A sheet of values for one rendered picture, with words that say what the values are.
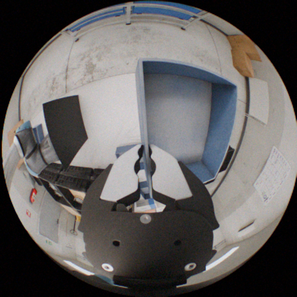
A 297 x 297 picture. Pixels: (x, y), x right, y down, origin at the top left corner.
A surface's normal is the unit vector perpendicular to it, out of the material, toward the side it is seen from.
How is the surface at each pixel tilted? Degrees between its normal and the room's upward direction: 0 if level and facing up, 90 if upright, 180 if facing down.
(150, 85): 1
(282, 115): 90
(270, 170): 90
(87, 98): 0
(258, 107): 90
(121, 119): 0
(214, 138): 89
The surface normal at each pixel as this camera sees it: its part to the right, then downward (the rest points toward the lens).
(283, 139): -0.99, 0.12
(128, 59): 0.16, 0.52
